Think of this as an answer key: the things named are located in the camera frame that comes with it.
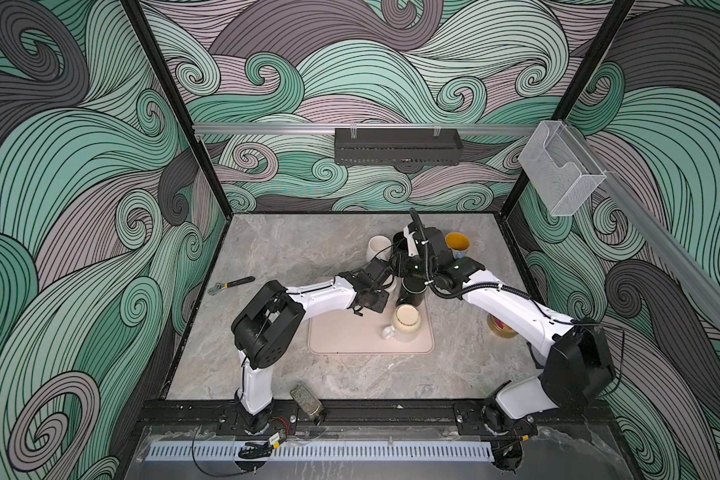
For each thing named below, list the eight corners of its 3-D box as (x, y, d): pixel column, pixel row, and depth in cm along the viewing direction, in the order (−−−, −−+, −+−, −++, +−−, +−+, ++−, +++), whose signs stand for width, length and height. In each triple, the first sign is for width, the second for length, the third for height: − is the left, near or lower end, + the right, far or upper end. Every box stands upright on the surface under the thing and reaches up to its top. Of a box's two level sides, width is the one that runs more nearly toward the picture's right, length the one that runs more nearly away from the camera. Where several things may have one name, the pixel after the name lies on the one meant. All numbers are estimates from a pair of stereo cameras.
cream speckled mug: (382, 342, 87) (384, 331, 81) (380, 316, 93) (382, 304, 86) (418, 342, 87) (423, 331, 81) (414, 316, 93) (418, 304, 86)
